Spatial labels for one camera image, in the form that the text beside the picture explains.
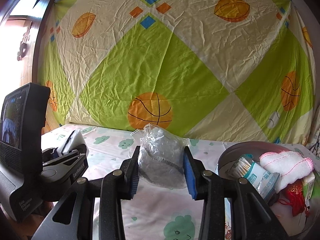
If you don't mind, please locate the white black sponge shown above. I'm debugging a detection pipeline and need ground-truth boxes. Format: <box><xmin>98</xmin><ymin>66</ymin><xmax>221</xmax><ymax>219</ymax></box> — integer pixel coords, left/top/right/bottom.
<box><xmin>56</xmin><ymin>129</ymin><xmax>88</xmax><ymax>157</ymax></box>

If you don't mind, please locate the black camera screen unit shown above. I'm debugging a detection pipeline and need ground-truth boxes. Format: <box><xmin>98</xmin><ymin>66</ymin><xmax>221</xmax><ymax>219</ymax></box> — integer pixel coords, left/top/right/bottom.
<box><xmin>1</xmin><ymin>82</ymin><xmax>50</xmax><ymax>223</ymax></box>

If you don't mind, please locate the dark door ornament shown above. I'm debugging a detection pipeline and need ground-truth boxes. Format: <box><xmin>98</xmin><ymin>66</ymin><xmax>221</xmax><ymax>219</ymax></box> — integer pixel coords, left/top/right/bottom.
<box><xmin>17</xmin><ymin>21</ymin><xmax>33</xmax><ymax>61</ymax></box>

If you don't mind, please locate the clear plastic bag grey item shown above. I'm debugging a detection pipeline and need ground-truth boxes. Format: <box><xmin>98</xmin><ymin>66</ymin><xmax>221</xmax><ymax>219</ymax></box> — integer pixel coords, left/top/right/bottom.
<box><xmin>131</xmin><ymin>124</ymin><xmax>189</xmax><ymax>189</ymax></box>

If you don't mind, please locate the cotton swab packet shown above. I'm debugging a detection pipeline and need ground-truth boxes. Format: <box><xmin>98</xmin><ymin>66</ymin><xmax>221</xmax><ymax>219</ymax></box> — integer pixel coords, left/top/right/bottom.
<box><xmin>227</xmin><ymin>154</ymin><xmax>280</xmax><ymax>202</ymax></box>

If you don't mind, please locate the red orange knot ornament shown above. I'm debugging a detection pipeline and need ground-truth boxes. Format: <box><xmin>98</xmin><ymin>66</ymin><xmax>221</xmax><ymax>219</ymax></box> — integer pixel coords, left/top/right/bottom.
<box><xmin>278</xmin><ymin>179</ymin><xmax>309</xmax><ymax>217</ymax></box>

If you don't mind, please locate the green cream basketball sheet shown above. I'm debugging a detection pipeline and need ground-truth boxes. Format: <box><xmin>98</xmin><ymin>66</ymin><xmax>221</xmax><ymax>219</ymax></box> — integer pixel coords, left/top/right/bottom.
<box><xmin>38</xmin><ymin>0</ymin><xmax>316</xmax><ymax>144</ymax></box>

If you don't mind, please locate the left hand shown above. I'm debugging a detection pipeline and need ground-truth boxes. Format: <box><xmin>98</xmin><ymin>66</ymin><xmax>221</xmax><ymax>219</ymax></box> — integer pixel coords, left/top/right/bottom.
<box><xmin>32</xmin><ymin>201</ymin><xmax>54</xmax><ymax>217</ymax></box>

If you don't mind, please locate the white pink-trimmed cloth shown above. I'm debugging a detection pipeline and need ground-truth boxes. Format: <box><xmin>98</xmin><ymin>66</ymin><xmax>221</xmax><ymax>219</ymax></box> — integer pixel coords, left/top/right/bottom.
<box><xmin>259</xmin><ymin>151</ymin><xmax>313</xmax><ymax>193</ymax></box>

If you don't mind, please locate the small green packet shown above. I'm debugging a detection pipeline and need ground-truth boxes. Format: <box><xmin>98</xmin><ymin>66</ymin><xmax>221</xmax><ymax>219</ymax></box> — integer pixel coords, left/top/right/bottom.
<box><xmin>302</xmin><ymin>172</ymin><xmax>315</xmax><ymax>200</ymax></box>

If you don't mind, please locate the plaid cloth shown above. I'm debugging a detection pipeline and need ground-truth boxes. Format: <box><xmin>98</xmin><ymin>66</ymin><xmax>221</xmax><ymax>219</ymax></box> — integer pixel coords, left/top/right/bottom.
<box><xmin>309</xmin><ymin>130</ymin><xmax>320</xmax><ymax>158</ymax></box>

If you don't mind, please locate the brown wooden door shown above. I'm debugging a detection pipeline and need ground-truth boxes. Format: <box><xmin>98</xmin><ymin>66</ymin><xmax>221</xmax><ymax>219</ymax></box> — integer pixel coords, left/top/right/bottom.
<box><xmin>20</xmin><ymin>0</ymin><xmax>55</xmax><ymax>85</ymax></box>

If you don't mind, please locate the blue cookie tin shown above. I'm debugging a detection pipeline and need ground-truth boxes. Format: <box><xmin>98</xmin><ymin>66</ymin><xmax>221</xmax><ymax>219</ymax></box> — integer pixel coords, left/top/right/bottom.
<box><xmin>216</xmin><ymin>141</ymin><xmax>319</xmax><ymax>239</ymax></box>

